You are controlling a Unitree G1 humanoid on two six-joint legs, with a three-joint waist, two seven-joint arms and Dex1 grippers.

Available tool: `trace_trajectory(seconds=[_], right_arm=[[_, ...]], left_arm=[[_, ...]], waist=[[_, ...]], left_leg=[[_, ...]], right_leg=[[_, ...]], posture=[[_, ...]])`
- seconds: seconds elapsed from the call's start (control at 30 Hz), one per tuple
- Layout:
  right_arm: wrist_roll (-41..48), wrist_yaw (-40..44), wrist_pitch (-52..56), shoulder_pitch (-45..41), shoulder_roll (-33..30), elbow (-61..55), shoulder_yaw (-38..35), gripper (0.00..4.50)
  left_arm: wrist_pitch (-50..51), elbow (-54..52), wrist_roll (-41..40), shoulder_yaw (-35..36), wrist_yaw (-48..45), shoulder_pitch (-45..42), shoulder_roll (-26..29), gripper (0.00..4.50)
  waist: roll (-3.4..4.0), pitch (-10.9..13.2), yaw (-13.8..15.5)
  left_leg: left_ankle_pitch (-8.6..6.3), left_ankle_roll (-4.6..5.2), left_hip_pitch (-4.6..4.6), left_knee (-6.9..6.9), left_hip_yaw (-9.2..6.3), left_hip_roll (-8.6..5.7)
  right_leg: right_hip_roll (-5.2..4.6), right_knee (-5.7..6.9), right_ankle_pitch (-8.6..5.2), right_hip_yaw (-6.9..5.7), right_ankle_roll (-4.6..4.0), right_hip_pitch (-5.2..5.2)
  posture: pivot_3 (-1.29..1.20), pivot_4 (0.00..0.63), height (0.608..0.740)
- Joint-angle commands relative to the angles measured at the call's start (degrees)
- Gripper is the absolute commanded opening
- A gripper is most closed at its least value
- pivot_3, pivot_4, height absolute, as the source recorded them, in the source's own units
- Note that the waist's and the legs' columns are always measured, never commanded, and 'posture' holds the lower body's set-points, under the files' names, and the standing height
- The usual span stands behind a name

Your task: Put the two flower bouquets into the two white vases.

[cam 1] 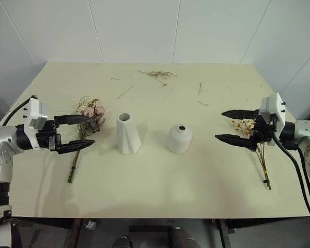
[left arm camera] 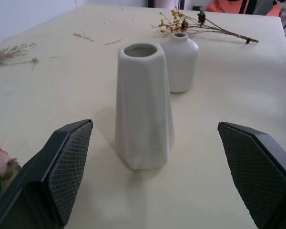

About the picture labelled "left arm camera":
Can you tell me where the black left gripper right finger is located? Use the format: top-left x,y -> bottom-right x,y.
217,121 -> 286,229

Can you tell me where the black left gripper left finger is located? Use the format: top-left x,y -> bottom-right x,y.
0,119 -> 94,229

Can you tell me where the tall white faceted vase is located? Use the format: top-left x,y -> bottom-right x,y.
114,42 -> 175,170

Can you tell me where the short white round vase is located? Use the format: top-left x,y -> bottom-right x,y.
160,32 -> 200,94

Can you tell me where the pink dried rose bunch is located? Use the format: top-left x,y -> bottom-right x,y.
0,146 -> 21,206

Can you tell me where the small dried twig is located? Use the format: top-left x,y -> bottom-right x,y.
72,32 -> 95,42

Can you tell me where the thin dried stem piece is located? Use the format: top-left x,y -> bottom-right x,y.
103,38 -> 123,46

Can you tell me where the dried yellow flower bunch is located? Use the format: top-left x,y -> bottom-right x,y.
151,7 -> 260,45

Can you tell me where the orange chair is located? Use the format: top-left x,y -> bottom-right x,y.
206,0 -> 281,17

